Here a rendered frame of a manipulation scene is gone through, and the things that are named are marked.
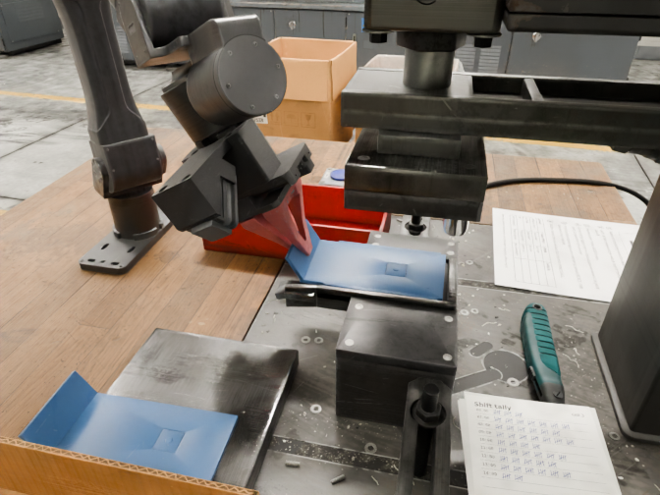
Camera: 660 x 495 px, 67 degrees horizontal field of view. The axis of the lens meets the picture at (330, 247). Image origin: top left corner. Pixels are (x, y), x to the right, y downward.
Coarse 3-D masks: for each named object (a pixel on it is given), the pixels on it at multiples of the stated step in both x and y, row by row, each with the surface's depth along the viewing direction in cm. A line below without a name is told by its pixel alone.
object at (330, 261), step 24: (312, 240) 54; (312, 264) 52; (336, 264) 52; (360, 264) 52; (384, 264) 51; (408, 264) 51; (432, 264) 51; (384, 288) 49; (408, 288) 48; (432, 288) 48
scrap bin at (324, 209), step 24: (312, 192) 75; (336, 192) 75; (312, 216) 78; (336, 216) 77; (360, 216) 76; (384, 216) 67; (240, 240) 69; (264, 240) 68; (336, 240) 65; (360, 240) 64
